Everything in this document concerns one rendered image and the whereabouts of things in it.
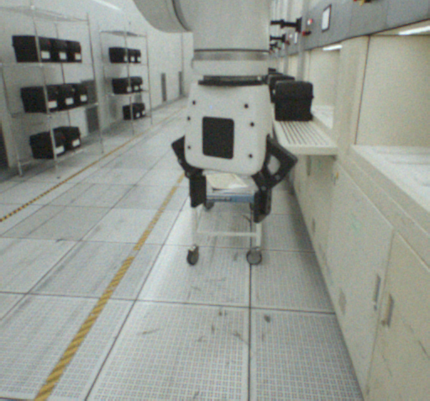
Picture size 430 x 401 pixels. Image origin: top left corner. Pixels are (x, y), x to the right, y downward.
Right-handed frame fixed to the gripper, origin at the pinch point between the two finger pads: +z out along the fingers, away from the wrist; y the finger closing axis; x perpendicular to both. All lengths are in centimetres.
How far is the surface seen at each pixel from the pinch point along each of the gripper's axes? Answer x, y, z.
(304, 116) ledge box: 203, -52, 16
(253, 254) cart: 137, -57, 92
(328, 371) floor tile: 82, 3, 100
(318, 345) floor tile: 94, -5, 100
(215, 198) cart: 127, -77, 57
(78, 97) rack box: 262, -356, 23
